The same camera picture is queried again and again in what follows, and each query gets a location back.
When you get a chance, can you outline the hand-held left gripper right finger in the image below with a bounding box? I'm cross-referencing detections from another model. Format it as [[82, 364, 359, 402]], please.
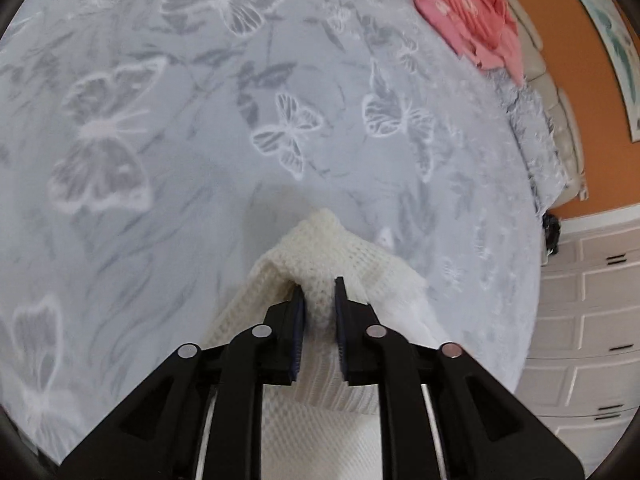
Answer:
[[333, 276, 585, 480]]

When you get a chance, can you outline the white chest of drawers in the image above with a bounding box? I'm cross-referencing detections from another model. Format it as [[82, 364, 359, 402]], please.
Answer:
[[511, 220, 640, 480]]

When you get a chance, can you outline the small black object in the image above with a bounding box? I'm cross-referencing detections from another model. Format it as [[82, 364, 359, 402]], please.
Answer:
[[542, 213, 562, 257]]

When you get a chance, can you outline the grey butterfly blanket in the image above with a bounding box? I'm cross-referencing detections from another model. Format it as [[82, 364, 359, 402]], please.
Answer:
[[0, 0, 571, 466]]

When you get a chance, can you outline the pink clothes pile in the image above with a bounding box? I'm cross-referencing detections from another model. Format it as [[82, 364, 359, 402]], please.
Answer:
[[413, 0, 524, 86]]

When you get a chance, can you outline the framed wall picture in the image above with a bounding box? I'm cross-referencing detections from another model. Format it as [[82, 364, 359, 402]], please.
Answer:
[[550, 0, 640, 143]]

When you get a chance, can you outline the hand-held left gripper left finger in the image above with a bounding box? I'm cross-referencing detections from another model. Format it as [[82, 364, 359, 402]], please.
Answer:
[[59, 285, 307, 480]]

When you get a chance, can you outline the beige padded headboard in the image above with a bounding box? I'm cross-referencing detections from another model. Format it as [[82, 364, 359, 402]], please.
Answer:
[[425, 0, 590, 211]]

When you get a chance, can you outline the cream knit garment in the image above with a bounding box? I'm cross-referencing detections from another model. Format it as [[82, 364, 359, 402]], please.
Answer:
[[197, 208, 448, 480]]

